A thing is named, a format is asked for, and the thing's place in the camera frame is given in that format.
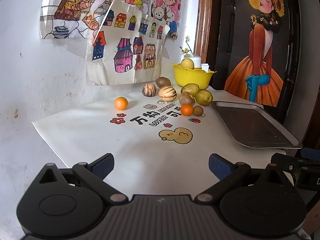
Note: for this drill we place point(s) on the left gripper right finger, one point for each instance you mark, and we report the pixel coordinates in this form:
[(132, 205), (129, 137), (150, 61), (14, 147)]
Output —
[(230, 176)]

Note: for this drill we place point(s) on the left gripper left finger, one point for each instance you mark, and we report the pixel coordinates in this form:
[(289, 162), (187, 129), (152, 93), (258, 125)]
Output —
[(91, 176)]

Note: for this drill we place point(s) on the small brown kiwi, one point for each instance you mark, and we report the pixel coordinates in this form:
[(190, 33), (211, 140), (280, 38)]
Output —
[(198, 111)]

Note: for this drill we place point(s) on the small orange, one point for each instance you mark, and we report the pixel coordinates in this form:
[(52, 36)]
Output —
[(121, 103), (187, 109)]

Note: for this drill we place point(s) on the green pear front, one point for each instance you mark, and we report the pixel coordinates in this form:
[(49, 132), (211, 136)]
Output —
[(204, 97)]

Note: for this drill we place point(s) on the green pear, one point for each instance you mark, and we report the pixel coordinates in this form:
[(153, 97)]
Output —
[(204, 97), (191, 88)]

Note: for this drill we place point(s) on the brownish round pear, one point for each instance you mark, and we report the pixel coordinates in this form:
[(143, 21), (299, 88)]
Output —
[(186, 98)]

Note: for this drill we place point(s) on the green pear back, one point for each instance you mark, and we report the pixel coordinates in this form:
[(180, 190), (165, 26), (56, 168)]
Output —
[(191, 88)]

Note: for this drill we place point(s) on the striped pepino melon front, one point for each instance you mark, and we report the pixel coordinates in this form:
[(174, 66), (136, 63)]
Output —
[(167, 93)]

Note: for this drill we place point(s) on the striped pepino melon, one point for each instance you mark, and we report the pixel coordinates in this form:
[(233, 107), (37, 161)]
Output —
[(167, 93), (149, 90)]

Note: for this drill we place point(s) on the striped pepino melon back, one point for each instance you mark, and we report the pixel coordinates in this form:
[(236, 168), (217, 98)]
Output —
[(149, 90)]

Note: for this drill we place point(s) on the brown kiwi fruit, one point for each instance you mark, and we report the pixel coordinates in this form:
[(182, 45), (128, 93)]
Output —
[(162, 82)]

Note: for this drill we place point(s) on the metal baking tray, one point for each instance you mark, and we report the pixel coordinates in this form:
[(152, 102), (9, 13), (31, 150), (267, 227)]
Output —
[(253, 127)]

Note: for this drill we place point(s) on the white printed table mat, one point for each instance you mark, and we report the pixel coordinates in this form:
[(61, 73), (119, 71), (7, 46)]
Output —
[(157, 150)]

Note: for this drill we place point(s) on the yellow plastic bowl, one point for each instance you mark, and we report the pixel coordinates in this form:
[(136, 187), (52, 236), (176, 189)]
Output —
[(184, 76)]

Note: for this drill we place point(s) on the girl in orange dress painting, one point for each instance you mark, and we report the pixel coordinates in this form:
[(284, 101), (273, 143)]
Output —
[(259, 49)]

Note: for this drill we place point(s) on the white folded paper in bowl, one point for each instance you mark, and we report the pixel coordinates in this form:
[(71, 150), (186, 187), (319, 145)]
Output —
[(205, 67)]

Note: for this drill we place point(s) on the yellow apple in bowl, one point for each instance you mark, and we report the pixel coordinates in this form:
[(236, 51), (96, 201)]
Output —
[(187, 63)]

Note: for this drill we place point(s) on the white jar with flowers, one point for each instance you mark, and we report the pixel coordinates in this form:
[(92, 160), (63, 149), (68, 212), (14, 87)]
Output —
[(188, 53)]

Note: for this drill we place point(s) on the houses drawing paper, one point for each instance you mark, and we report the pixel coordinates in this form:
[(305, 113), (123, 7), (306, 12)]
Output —
[(128, 47)]

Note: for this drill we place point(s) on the colourful cartoon drawings poster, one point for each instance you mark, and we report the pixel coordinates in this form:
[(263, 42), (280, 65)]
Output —
[(83, 18)]

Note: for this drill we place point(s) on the brown wooden door frame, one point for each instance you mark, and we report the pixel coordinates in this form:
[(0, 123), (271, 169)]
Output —
[(203, 28)]

